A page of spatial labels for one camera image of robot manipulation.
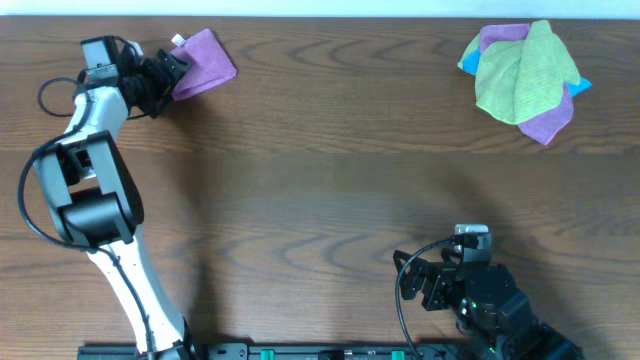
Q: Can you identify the purple microfiber cloth with tag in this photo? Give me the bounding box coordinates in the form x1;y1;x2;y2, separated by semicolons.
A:
171;29;238;101

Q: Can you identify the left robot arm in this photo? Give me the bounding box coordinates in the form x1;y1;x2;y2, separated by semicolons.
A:
24;36;203;359

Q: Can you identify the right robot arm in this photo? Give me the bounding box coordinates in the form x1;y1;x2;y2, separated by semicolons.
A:
393;224;584;360

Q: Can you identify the green microfiber cloth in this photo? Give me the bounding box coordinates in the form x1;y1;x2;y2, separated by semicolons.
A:
456;19;582;126

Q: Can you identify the blue microfiber cloth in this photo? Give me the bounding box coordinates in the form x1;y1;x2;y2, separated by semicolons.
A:
458;49;592;97

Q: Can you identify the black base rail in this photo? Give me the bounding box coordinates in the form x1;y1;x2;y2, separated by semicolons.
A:
77;341;481;360

